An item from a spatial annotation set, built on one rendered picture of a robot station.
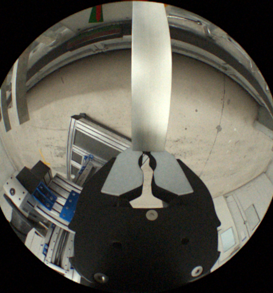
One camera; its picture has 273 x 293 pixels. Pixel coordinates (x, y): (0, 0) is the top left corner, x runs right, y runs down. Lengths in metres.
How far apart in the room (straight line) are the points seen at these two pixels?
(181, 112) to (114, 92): 0.70
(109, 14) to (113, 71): 0.76
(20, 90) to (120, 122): 0.91
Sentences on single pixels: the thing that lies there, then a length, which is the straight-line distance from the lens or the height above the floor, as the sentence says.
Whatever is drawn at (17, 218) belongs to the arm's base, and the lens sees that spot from 0.62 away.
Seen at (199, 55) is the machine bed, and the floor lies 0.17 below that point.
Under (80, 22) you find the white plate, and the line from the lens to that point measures 0.35.
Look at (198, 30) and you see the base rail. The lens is 0.39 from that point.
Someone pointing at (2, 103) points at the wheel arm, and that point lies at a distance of 0.50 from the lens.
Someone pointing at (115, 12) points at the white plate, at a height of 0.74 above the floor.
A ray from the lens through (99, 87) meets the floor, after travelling 1.02.
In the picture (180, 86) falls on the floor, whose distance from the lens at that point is 1.03.
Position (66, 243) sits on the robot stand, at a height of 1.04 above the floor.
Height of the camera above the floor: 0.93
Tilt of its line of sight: 59 degrees down
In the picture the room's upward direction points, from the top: 174 degrees counter-clockwise
